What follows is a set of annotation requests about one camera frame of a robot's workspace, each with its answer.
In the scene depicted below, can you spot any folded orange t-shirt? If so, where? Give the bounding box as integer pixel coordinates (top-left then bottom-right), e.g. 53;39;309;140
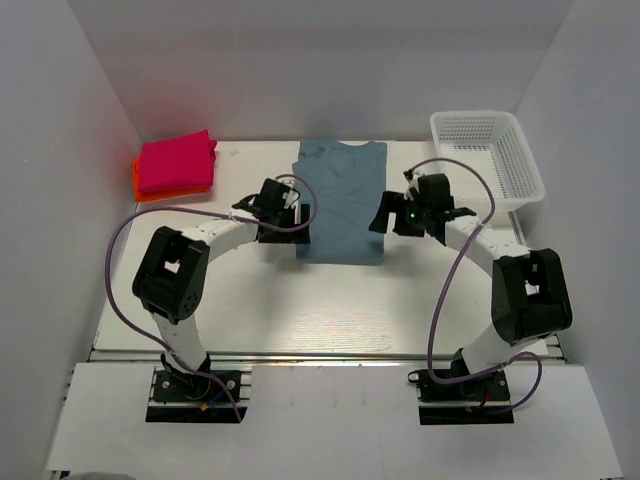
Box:
132;158;210;203

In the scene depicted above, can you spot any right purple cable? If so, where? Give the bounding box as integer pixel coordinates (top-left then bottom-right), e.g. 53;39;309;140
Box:
402;158;544;414

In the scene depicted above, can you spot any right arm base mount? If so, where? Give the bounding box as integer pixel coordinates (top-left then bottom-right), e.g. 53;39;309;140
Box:
407;369;514;426

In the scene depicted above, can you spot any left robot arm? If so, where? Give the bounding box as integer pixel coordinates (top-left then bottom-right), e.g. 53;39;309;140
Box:
132;174;318;399

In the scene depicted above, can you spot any white plastic basket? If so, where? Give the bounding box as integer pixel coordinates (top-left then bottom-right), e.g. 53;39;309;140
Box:
430;110;546;212

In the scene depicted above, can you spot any aluminium table rail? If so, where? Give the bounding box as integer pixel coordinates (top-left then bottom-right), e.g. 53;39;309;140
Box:
87;349;569;367

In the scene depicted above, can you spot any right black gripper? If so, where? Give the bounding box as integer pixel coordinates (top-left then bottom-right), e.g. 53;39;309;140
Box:
370;191;431;238

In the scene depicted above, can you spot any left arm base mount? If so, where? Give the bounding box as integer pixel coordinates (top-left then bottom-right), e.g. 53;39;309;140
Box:
145;369;251;424

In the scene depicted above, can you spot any folded pink t-shirt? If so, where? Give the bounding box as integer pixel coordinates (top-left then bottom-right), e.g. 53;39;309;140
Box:
137;130;217;192

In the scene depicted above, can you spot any blue-grey t-shirt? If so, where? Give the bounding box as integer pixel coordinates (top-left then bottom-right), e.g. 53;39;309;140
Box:
292;140;388;266

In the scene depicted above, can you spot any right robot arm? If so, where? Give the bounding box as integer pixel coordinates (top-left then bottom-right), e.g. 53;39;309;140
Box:
369;174;573;399

